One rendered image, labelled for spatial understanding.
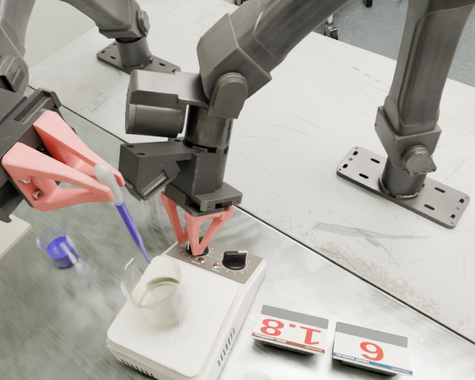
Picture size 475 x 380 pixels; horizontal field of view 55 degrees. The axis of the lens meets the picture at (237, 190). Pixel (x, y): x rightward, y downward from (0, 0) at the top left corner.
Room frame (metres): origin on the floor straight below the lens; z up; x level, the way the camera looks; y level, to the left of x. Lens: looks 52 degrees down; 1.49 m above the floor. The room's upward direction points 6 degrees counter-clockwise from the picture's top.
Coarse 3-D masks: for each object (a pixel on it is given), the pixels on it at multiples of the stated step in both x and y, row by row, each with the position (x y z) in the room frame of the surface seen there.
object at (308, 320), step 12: (264, 312) 0.25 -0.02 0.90; (276, 312) 0.25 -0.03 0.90; (288, 312) 0.24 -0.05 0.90; (300, 324) 0.23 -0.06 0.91; (312, 324) 0.22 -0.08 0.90; (324, 324) 0.22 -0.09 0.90; (252, 336) 0.20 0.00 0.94; (288, 348) 0.19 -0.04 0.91; (300, 348) 0.18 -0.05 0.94; (324, 348) 0.18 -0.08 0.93
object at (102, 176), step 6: (96, 168) 0.23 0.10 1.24; (102, 168) 0.23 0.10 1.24; (96, 174) 0.23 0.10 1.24; (102, 174) 0.23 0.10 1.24; (108, 174) 0.23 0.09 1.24; (102, 180) 0.23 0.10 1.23; (108, 180) 0.23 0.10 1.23; (114, 180) 0.23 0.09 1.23; (108, 186) 0.23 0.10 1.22; (114, 186) 0.23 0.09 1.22; (114, 192) 0.23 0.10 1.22; (120, 192) 0.23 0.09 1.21; (120, 198) 0.23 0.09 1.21
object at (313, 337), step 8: (264, 320) 0.23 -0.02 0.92; (272, 320) 0.23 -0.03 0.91; (280, 320) 0.23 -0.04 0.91; (256, 328) 0.22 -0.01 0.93; (264, 328) 0.22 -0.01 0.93; (272, 328) 0.22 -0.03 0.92; (280, 328) 0.22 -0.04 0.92; (288, 328) 0.22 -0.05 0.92; (296, 328) 0.22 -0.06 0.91; (304, 328) 0.22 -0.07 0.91; (312, 328) 0.22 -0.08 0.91; (272, 336) 0.20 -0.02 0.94; (280, 336) 0.20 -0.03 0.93; (288, 336) 0.20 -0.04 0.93; (296, 336) 0.20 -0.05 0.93; (304, 336) 0.20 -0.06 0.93; (312, 336) 0.20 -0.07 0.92; (320, 336) 0.20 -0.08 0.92; (304, 344) 0.19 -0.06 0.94; (312, 344) 0.19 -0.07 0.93; (320, 344) 0.19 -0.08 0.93
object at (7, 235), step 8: (0, 224) 0.44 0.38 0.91; (8, 224) 0.44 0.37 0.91; (16, 224) 0.44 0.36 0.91; (24, 224) 0.44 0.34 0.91; (0, 232) 0.43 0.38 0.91; (8, 232) 0.42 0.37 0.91; (16, 232) 0.42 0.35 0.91; (24, 232) 0.42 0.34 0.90; (0, 240) 0.41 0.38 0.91; (8, 240) 0.41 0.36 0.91; (16, 240) 0.41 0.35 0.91; (0, 248) 0.40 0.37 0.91; (8, 248) 0.40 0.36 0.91; (0, 256) 0.38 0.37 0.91
